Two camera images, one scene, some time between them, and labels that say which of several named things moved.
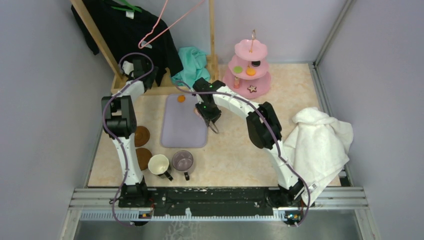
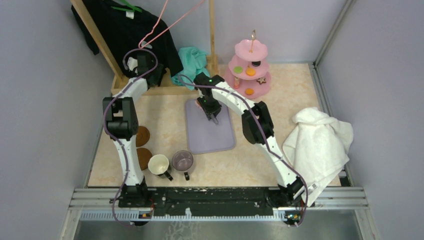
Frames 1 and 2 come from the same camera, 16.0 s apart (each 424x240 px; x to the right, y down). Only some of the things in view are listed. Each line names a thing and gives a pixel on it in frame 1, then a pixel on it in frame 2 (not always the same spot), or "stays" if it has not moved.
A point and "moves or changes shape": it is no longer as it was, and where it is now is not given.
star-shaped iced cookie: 252,88 -> 261,80
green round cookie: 237,69 stays
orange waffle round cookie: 250,71 stays
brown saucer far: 141,136 stays
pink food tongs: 210,123 moves or changes shape
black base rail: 278,201 stays
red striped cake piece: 236,82 stays
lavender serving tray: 181,126 -> 205,137
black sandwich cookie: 255,63 stays
